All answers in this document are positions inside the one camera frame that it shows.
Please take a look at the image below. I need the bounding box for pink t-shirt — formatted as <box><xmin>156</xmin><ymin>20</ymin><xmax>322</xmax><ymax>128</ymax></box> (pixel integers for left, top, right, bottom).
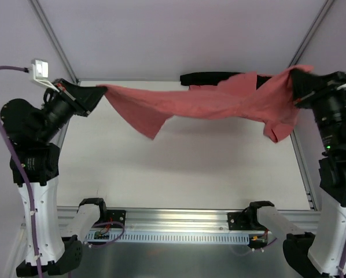
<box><xmin>188</xmin><ymin>72</ymin><xmax>299</xmax><ymax>143</ymax></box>
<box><xmin>96</xmin><ymin>64</ymin><xmax>314</xmax><ymax>140</ymax></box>

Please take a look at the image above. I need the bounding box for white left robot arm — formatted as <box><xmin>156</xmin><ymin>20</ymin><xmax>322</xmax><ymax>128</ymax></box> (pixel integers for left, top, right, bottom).
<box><xmin>0</xmin><ymin>79</ymin><xmax>108</xmax><ymax>277</ymax></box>

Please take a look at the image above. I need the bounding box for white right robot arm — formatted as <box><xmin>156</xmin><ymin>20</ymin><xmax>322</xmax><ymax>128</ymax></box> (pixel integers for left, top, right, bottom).
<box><xmin>245</xmin><ymin>69</ymin><xmax>346</xmax><ymax>277</ymax></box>

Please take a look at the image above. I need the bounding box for black t-shirt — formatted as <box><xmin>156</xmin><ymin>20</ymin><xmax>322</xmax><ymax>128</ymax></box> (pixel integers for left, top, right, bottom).
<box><xmin>179</xmin><ymin>72</ymin><xmax>273</xmax><ymax>90</ymax></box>

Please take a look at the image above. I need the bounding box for left side aluminium rail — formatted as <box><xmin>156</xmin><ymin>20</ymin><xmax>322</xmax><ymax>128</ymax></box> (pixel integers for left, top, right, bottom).
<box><xmin>56</xmin><ymin>82</ymin><xmax>81</xmax><ymax>151</ymax></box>

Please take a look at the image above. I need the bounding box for aluminium rail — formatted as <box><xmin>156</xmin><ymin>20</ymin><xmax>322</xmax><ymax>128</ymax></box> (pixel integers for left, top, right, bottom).
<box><xmin>290</xmin><ymin>131</ymin><xmax>319</xmax><ymax>211</ymax></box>
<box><xmin>57</xmin><ymin>206</ymin><xmax>320</xmax><ymax>233</ymax></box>
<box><xmin>56</xmin><ymin>82</ymin><xmax>81</xmax><ymax>151</ymax></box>

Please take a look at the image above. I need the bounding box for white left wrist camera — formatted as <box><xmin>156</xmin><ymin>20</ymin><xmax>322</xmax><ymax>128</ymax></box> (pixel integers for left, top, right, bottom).
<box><xmin>28</xmin><ymin>58</ymin><xmax>58</xmax><ymax>92</ymax></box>

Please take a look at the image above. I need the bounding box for right aluminium frame post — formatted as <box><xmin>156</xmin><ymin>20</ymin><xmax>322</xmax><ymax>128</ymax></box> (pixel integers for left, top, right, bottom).
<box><xmin>289</xmin><ymin>0</ymin><xmax>336</xmax><ymax>67</ymax></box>

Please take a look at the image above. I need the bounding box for aluminium frame post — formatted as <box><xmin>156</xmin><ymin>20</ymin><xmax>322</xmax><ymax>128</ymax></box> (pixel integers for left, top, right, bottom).
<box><xmin>289</xmin><ymin>0</ymin><xmax>336</xmax><ymax>67</ymax></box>
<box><xmin>28</xmin><ymin>0</ymin><xmax>79</xmax><ymax>84</ymax></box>

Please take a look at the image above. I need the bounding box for right side aluminium rail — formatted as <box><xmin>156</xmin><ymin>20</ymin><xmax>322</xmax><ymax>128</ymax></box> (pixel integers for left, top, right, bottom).
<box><xmin>290</xmin><ymin>131</ymin><xmax>319</xmax><ymax>211</ymax></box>

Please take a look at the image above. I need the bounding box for left aluminium frame post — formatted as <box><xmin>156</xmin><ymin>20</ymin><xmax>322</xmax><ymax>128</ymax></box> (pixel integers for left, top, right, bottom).
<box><xmin>28</xmin><ymin>0</ymin><xmax>79</xmax><ymax>84</ymax></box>

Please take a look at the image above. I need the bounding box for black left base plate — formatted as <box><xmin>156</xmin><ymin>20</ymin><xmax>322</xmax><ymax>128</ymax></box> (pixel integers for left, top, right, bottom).
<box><xmin>104</xmin><ymin>208</ymin><xmax>127</xmax><ymax>225</ymax></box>

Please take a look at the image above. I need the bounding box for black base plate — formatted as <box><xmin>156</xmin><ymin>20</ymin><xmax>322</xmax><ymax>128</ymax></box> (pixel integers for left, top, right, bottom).
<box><xmin>227</xmin><ymin>211</ymin><xmax>266</xmax><ymax>232</ymax></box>
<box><xmin>104</xmin><ymin>208</ymin><xmax>127</xmax><ymax>225</ymax></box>

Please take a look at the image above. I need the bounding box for aluminium front rail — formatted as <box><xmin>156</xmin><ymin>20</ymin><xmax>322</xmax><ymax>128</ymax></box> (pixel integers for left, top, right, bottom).
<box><xmin>57</xmin><ymin>206</ymin><xmax>320</xmax><ymax>233</ymax></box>

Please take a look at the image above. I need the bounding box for white slotted cable duct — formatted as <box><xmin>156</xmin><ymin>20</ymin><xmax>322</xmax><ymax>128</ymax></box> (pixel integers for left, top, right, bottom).
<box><xmin>84</xmin><ymin>231</ymin><xmax>251</xmax><ymax>243</ymax></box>

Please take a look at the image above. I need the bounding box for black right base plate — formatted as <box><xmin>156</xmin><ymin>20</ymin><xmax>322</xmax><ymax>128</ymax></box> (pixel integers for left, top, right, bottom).
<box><xmin>227</xmin><ymin>211</ymin><xmax>266</xmax><ymax>232</ymax></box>

